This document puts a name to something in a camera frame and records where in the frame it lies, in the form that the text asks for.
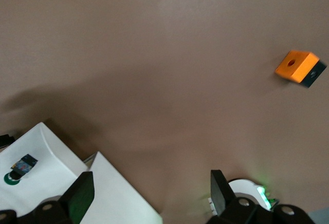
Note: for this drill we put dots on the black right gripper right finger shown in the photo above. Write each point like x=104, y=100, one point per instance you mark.
x=221, y=193

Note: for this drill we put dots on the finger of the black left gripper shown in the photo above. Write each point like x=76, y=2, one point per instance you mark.
x=5, y=140

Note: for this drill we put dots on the green round push button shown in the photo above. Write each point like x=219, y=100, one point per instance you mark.
x=23, y=166

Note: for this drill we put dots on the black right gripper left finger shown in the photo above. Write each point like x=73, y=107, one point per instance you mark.
x=79, y=195

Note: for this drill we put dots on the brown table mat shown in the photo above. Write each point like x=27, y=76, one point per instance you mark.
x=154, y=54

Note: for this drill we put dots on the white drawer cabinet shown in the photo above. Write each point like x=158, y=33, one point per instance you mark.
x=115, y=188

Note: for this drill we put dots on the orange and black block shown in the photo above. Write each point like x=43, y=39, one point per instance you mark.
x=295, y=67

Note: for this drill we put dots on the white plastic drawer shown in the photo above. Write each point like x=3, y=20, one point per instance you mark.
x=51, y=162

